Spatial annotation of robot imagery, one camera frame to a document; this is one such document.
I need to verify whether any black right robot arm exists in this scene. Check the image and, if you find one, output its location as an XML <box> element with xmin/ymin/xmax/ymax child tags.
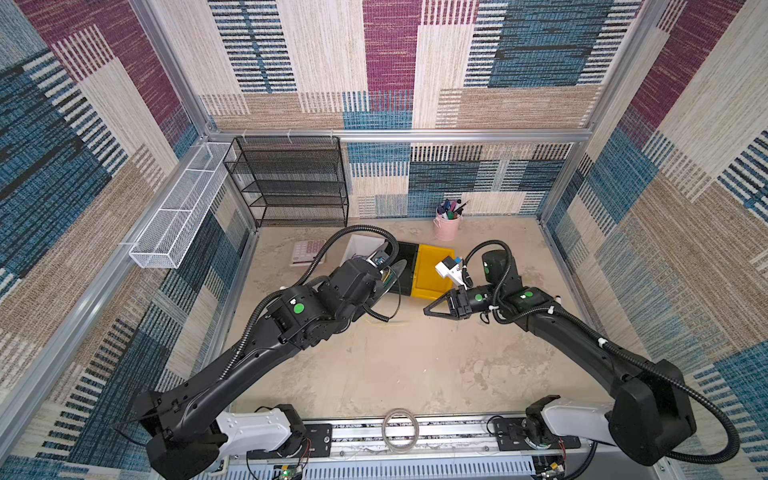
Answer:
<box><xmin>435</xmin><ymin>240</ymin><xmax>741</xmax><ymax>466</ymax></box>

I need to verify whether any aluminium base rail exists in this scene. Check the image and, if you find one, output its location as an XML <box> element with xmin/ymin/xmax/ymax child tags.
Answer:
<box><xmin>227</xmin><ymin>412</ymin><xmax>679</xmax><ymax>479</ymax></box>

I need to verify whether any black wire mesh shelf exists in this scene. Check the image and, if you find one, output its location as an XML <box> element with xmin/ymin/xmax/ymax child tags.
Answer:
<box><xmin>224</xmin><ymin>136</ymin><xmax>349</xmax><ymax>227</ymax></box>

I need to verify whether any yellow plastic bin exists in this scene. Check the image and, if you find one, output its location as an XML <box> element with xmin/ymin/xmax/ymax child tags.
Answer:
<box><xmin>410</xmin><ymin>244</ymin><xmax>455</xmax><ymax>301</ymax></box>

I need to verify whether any white plastic bin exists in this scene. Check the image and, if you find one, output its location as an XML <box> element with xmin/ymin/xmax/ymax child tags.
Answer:
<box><xmin>342</xmin><ymin>234</ymin><xmax>385</xmax><ymax>263</ymax></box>

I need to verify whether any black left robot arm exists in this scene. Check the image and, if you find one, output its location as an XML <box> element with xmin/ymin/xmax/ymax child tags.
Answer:
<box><xmin>133</xmin><ymin>225</ymin><xmax>399</xmax><ymax>479</ymax></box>

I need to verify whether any black plastic bin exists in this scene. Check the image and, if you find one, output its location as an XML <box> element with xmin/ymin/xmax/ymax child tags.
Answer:
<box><xmin>391</xmin><ymin>241</ymin><xmax>419</xmax><ymax>296</ymax></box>

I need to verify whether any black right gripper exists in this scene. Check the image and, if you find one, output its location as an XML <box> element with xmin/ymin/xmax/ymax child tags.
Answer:
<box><xmin>423</xmin><ymin>283</ymin><xmax>501</xmax><ymax>320</ymax></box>

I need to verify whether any white wire mesh basket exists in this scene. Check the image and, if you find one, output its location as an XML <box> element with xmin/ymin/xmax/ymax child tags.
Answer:
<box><xmin>129</xmin><ymin>142</ymin><xmax>230</xmax><ymax>269</ymax></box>

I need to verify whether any clear coiled cable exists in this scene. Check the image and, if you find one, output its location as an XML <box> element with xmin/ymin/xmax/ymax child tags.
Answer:
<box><xmin>381</xmin><ymin>408</ymin><xmax>422</xmax><ymax>454</ymax></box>

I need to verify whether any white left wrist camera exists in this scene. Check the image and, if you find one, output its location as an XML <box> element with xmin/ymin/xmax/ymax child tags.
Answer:
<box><xmin>367</xmin><ymin>251</ymin><xmax>390</xmax><ymax>270</ymax></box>

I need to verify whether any pink metal pen bucket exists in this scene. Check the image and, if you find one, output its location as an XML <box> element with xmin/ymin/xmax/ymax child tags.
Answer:
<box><xmin>433</xmin><ymin>215</ymin><xmax>462</xmax><ymax>242</ymax></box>

